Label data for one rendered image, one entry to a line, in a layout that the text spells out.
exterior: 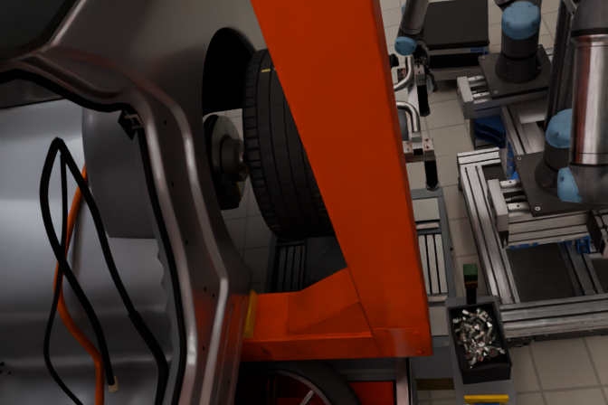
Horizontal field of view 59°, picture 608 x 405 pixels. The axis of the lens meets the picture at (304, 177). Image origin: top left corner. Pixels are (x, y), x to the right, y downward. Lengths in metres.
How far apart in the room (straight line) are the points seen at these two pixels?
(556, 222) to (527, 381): 0.73
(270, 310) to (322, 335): 0.19
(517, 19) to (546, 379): 1.29
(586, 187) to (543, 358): 1.15
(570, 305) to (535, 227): 0.48
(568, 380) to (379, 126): 1.59
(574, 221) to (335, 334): 0.78
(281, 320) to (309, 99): 0.96
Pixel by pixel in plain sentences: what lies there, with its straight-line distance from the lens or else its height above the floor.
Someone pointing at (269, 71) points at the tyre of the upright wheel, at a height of 1.18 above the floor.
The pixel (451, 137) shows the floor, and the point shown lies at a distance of 2.93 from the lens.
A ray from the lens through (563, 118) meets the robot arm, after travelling 1.55.
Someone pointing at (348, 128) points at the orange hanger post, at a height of 1.52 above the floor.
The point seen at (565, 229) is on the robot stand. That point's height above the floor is 0.65.
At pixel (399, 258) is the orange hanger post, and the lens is 1.22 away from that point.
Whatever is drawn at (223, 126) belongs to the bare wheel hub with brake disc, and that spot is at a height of 0.95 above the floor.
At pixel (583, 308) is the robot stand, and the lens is 2.16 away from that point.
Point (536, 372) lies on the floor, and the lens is 2.29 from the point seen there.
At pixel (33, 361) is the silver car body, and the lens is 1.87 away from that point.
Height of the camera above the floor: 2.14
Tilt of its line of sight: 48 degrees down
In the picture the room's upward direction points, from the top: 21 degrees counter-clockwise
